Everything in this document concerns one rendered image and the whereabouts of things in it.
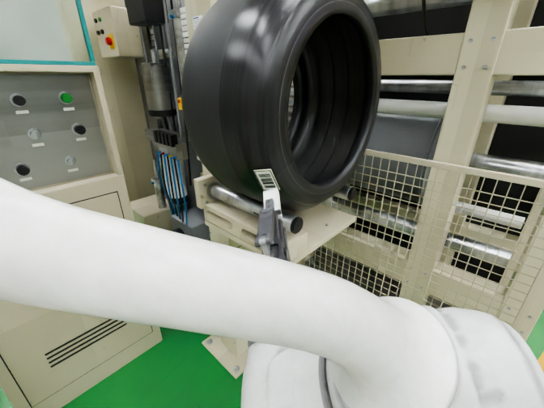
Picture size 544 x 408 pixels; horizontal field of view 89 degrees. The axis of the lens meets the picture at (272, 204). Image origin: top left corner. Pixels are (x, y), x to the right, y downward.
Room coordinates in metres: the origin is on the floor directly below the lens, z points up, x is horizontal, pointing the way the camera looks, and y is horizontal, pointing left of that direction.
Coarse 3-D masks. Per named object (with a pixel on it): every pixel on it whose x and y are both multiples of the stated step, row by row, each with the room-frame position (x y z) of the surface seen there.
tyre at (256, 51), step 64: (256, 0) 0.62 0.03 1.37; (320, 0) 0.64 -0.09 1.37; (192, 64) 0.66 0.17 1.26; (256, 64) 0.55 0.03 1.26; (320, 64) 1.04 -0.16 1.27; (192, 128) 0.65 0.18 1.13; (256, 128) 0.54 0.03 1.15; (320, 128) 1.03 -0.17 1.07; (256, 192) 0.59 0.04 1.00; (320, 192) 0.67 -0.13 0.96
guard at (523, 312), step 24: (456, 168) 0.79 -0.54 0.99; (480, 168) 0.76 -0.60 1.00; (384, 192) 0.93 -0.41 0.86; (528, 216) 0.66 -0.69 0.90; (336, 240) 1.05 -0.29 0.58; (384, 240) 0.91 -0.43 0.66; (480, 240) 0.72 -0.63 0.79; (336, 264) 1.04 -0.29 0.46; (360, 264) 0.96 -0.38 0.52; (408, 264) 0.84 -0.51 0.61; (432, 264) 0.79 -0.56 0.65; (480, 264) 0.70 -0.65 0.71; (504, 312) 0.64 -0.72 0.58; (528, 312) 0.60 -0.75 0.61
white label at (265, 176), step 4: (256, 172) 0.55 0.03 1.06; (260, 172) 0.55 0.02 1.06; (264, 172) 0.54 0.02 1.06; (268, 172) 0.54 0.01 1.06; (272, 172) 0.54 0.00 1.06; (260, 176) 0.55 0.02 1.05; (264, 176) 0.55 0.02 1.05; (268, 176) 0.55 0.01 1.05; (272, 176) 0.54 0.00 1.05; (260, 180) 0.56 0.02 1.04; (264, 180) 0.55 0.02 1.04; (268, 180) 0.55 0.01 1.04; (272, 180) 0.55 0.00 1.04; (264, 184) 0.56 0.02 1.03; (268, 184) 0.56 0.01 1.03; (272, 184) 0.55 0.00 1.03; (276, 184) 0.55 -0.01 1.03; (264, 188) 0.57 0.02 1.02; (268, 188) 0.56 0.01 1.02; (272, 188) 0.56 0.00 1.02
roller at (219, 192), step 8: (216, 184) 0.84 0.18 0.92; (216, 192) 0.80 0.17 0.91; (224, 192) 0.78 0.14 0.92; (232, 192) 0.77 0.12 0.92; (224, 200) 0.77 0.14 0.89; (232, 200) 0.75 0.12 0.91; (240, 200) 0.73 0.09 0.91; (248, 200) 0.72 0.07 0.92; (256, 200) 0.71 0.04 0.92; (240, 208) 0.73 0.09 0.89; (248, 208) 0.70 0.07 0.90; (256, 208) 0.68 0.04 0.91; (256, 216) 0.69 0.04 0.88; (288, 216) 0.62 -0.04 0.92; (296, 216) 0.62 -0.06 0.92; (288, 224) 0.60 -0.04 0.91; (296, 224) 0.60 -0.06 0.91; (296, 232) 0.60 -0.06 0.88
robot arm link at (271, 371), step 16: (256, 352) 0.23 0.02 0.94; (272, 352) 0.22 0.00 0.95; (288, 352) 0.21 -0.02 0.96; (304, 352) 0.21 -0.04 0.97; (256, 368) 0.21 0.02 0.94; (272, 368) 0.20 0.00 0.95; (288, 368) 0.19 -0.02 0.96; (304, 368) 0.19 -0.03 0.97; (320, 368) 0.18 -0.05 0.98; (256, 384) 0.19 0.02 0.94; (272, 384) 0.18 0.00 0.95; (288, 384) 0.18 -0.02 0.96; (304, 384) 0.17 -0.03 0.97; (320, 384) 0.17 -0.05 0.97; (256, 400) 0.18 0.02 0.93; (272, 400) 0.17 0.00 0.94; (288, 400) 0.17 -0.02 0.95; (304, 400) 0.16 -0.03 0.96; (320, 400) 0.16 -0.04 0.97
